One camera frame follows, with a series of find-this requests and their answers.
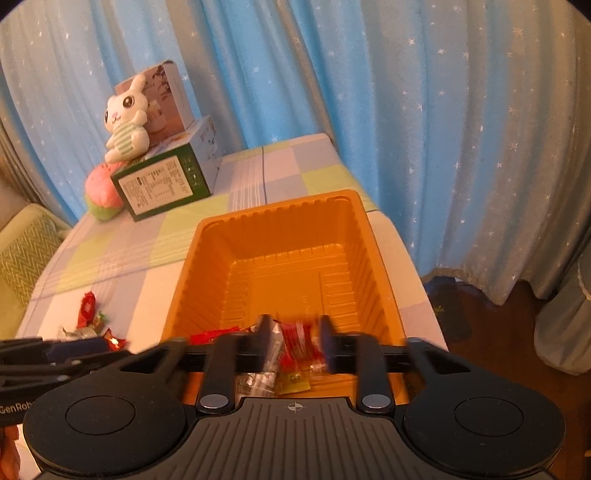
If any grey lace-trimmed cloth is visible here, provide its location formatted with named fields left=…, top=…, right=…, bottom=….
left=534, top=249, right=591, bottom=376

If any blue star-print curtain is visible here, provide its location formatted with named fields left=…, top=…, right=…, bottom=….
left=0, top=0, right=591, bottom=305

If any silver foil packet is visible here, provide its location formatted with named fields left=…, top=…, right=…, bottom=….
left=58, top=323, right=100, bottom=341

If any pink peach plush toy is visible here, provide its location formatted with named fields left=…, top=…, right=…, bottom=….
left=84, top=161, right=125, bottom=222

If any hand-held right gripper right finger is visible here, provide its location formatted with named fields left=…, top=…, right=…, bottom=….
left=318, top=315, right=509, bottom=415

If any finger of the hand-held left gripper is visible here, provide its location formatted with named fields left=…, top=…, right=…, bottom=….
left=0, top=338, right=110, bottom=357
left=0, top=351, right=136, bottom=387

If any green cardboard box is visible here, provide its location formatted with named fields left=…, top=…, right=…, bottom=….
left=111, top=115, right=220, bottom=222

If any green yellow candy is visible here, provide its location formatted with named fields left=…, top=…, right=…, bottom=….
left=276, top=369, right=310, bottom=396

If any green zigzag cushion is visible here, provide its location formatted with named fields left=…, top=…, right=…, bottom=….
left=0, top=215, right=64, bottom=308

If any beige printed box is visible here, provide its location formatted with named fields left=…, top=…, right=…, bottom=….
left=115, top=60, right=195, bottom=136

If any large red candy packet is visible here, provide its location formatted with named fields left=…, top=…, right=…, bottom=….
left=276, top=320, right=326, bottom=373

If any orange plastic tray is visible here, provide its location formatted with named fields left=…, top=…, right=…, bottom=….
left=161, top=188, right=411, bottom=408

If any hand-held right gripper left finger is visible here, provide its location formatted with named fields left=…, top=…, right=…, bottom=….
left=81, top=315, right=276, bottom=415

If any light green sofa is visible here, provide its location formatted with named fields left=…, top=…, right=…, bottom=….
left=0, top=185, right=75, bottom=341

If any person's left hand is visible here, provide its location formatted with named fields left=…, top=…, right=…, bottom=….
left=0, top=425, right=22, bottom=480

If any white plush bunny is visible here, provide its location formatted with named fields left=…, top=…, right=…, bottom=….
left=104, top=74, right=153, bottom=163

